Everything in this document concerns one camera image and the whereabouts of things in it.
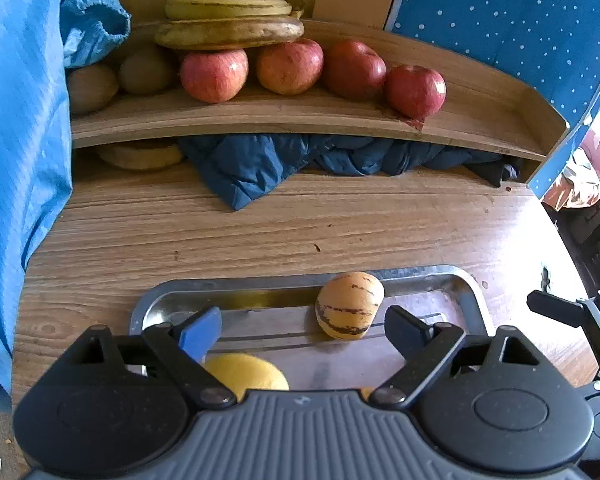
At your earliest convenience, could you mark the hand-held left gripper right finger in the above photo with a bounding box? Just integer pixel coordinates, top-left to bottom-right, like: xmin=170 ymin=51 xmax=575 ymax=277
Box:
xmin=369 ymin=305 xmax=556 ymax=407

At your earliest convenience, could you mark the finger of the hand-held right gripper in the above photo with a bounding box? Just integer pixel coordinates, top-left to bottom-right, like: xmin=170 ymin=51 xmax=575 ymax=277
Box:
xmin=526 ymin=289 xmax=600 ymax=353

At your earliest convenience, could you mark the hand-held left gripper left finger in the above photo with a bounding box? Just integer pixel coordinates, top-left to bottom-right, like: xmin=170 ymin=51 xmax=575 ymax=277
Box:
xmin=55 ymin=306 xmax=238 ymax=408

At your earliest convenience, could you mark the striped pepino melon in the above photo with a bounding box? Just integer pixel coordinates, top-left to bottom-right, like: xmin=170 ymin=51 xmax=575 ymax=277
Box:
xmin=315 ymin=271 xmax=385 ymax=340

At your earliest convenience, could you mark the yellow apple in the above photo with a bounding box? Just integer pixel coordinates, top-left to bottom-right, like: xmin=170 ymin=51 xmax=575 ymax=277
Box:
xmin=202 ymin=353 xmax=290 ymax=403

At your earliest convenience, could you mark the metal tray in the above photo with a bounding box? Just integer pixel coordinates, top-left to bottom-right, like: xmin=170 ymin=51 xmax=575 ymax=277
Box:
xmin=129 ymin=265 xmax=496 ymax=396

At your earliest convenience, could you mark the pink bedding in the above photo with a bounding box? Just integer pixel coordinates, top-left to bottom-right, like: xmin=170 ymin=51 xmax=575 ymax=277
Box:
xmin=542 ymin=132 xmax=600 ymax=211

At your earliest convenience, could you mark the dark blue jacket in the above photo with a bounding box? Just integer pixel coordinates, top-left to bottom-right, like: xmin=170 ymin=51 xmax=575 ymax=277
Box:
xmin=177 ymin=133 xmax=521 ymax=211

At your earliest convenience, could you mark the banana under shelf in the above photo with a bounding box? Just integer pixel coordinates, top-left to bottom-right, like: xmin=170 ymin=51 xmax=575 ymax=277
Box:
xmin=97 ymin=142 xmax=183 ymax=171

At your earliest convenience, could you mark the curved wooden shelf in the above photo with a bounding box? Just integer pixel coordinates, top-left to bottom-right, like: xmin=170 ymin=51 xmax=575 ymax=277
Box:
xmin=70 ymin=19 xmax=570 ymax=183

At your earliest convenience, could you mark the dark red apple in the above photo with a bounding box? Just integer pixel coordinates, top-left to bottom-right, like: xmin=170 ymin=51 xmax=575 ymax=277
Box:
xmin=322 ymin=41 xmax=387 ymax=101
xmin=384 ymin=64 xmax=447 ymax=119

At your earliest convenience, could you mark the light blue garment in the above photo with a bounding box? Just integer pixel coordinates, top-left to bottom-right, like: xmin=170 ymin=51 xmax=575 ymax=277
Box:
xmin=0 ymin=0 xmax=76 ymax=411

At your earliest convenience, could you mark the pale red apple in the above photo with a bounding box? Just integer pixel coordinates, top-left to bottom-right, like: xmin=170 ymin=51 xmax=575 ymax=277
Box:
xmin=180 ymin=48 xmax=249 ymax=104
xmin=256 ymin=38 xmax=325 ymax=96

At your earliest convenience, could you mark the blue dotted tent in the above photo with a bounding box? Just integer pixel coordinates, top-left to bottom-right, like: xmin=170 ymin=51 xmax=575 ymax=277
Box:
xmin=384 ymin=0 xmax=600 ymax=198

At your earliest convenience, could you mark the brown-spotted banana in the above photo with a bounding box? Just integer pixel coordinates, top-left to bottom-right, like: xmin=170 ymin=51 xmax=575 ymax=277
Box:
xmin=155 ymin=16 xmax=306 ymax=51

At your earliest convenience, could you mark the yellow banana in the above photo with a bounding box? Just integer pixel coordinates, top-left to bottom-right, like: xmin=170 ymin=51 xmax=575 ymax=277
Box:
xmin=165 ymin=0 xmax=294 ymax=21

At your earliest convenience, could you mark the blue elastic cover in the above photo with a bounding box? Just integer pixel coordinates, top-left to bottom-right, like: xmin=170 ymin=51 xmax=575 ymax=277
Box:
xmin=60 ymin=0 xmax=132 ymax=69

